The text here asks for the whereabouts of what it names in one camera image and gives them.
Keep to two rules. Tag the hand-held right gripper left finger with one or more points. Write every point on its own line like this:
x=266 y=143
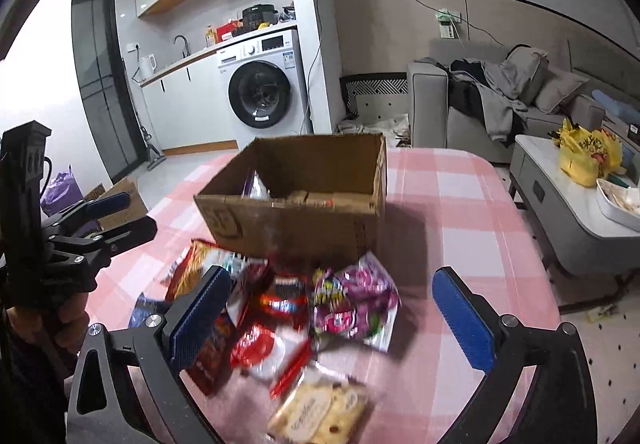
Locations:
x=200 y=319

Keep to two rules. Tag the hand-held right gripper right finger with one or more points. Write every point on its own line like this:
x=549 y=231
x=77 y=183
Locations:
x=462 y=324

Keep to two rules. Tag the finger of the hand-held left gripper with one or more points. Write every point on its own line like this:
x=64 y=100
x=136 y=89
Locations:
x=107 y=206
x=130 y=231

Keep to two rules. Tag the orange noodle snack packet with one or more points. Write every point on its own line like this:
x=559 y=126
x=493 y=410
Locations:
x=192 y=264

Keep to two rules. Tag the purple snack bag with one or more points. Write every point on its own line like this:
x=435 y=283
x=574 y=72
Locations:
x=355 y=299

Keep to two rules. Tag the brown cardboard box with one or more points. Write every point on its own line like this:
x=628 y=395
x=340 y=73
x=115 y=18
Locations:
x=280 y=229

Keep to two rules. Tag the person's left hand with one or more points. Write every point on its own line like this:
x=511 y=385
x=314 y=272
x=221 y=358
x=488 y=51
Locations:
x=67 y=324

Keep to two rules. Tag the small cardboard floor box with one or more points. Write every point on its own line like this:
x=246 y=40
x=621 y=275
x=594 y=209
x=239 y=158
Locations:
x=139 y=206

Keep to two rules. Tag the purple plastic bag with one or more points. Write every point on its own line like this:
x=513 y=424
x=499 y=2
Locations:
x=60 y=194

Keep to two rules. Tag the blue snack packet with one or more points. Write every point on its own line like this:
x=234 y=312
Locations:
x=142 y=311

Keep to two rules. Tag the red and white snack packet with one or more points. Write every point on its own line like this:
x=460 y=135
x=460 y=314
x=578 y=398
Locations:
x=260 y=346

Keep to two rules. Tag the stick vacuum cleaner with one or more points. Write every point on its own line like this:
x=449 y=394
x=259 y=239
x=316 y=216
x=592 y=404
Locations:
x=152 y=151

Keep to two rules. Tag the dark red snack packet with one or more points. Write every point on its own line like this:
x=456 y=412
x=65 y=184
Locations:
x=285 y=296

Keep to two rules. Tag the pink checkered tablecloth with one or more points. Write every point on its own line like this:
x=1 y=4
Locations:
x=450 y=224

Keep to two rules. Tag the red stick snack packet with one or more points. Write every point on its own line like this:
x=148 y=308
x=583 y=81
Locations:
x=290 y=369

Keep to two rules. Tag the white kitchen base cabinet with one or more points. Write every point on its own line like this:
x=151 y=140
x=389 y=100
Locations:
x=190 y=109

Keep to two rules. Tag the black glass door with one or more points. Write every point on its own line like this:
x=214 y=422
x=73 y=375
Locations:
x=100 y=74

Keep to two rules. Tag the dark purple snack packet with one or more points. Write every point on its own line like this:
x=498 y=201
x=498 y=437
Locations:
x=255 y=186

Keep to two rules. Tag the white electric kettle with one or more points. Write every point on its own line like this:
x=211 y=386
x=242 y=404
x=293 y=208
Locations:
x=147 y=66

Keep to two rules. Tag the yellow biscuit packet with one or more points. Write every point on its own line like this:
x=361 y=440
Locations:
x=315 y=409

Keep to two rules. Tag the grey coffee table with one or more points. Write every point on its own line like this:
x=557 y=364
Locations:
x=550 y=194

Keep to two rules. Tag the black kitchen faucet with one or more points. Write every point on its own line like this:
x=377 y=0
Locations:
x=188 y=49

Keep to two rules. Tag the white washing machine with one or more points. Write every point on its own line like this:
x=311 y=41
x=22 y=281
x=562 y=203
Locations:
x=260 y=94

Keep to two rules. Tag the white bowl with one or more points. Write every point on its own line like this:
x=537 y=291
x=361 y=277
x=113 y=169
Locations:
x=615 y=211

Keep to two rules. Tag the yellow bottle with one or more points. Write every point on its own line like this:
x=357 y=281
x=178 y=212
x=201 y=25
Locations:
x=210 y=38

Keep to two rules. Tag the yellow plastic bag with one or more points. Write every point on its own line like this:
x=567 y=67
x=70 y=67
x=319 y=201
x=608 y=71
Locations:
x=580 y=159

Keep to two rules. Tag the grey sofa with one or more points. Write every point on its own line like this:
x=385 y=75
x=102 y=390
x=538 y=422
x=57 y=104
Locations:
x=427 y=114

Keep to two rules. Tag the red box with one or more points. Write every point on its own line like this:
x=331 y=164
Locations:
x=229 y=30

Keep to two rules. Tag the white floor cloth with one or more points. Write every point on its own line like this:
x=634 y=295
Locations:
x=370 y=126

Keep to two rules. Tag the black clothes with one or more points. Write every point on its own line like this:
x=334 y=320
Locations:
x=465 y=94

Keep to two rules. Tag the grey clothes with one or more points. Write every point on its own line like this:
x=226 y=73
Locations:
x=500 y=94

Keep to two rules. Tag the black pressure cooker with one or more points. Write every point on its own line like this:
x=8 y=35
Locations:
x=259 y=16

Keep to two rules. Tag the grey pillow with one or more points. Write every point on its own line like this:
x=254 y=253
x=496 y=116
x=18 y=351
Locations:
x=560 y=89

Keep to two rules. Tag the blue cushion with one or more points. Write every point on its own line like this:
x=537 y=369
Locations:
x=615 y=104

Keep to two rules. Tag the wall socket with plugs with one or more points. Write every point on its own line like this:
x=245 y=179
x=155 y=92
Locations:
x=446 y=26

